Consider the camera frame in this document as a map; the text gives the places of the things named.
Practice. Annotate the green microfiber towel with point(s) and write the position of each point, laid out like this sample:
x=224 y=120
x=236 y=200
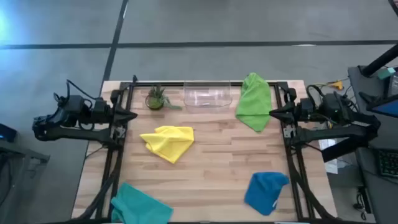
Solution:
x=255 y=99

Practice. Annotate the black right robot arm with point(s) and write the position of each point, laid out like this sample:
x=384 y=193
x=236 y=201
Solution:
x=329 y=133

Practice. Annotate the black monitor blue screen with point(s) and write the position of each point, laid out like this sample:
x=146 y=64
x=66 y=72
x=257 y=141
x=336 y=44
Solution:
x=388 y=109

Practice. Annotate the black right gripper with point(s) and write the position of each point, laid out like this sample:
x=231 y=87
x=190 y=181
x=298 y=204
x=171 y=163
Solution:
x=304 y=109

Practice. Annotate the black support bar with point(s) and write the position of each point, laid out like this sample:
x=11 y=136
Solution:
x=339 y=154

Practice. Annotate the teal microfiber towel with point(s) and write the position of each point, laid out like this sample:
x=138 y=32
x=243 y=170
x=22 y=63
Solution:
x=136 y=207

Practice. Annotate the blue microfiber towel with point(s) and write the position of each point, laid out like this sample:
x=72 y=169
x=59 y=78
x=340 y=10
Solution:
x=264 y=193

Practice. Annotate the dark electronic device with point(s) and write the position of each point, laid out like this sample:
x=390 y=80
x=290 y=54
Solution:
x=7 y=133

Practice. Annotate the potted succulent plant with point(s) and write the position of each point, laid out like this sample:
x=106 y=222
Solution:
x=155 y=101

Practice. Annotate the clear plastic bin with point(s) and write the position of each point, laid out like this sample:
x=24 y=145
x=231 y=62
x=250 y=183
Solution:
x=206 y=99

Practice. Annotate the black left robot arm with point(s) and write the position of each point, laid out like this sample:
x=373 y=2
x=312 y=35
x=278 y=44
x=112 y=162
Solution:
x=77 y=133

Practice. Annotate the yellow microfiber towel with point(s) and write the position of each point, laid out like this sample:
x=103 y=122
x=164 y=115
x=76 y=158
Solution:
x=169 y=141

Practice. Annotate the black keyboard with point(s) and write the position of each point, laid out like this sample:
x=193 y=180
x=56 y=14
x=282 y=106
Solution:
x=388 y=163

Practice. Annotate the black stand leg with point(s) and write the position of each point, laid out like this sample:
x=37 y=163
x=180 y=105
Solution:
x=395 y=4

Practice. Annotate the white paper sheet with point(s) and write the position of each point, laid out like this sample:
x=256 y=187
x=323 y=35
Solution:
x=331 y=168

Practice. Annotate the black round pole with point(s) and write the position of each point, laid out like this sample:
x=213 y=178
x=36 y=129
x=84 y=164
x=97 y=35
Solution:
x=381 y=60

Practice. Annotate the black aluminium table frame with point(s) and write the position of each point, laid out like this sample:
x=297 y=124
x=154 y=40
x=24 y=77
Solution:
x=143 y=84

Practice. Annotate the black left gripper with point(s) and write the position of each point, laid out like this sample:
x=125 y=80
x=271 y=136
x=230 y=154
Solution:
x=101 y=109

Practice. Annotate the grey metal stand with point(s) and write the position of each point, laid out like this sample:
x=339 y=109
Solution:
x=18 y=152

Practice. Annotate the grey desk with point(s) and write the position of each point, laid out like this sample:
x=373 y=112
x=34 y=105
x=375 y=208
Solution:
x=385 y=199

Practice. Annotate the small teal box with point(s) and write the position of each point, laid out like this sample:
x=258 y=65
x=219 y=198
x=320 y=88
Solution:
x=386 y=73

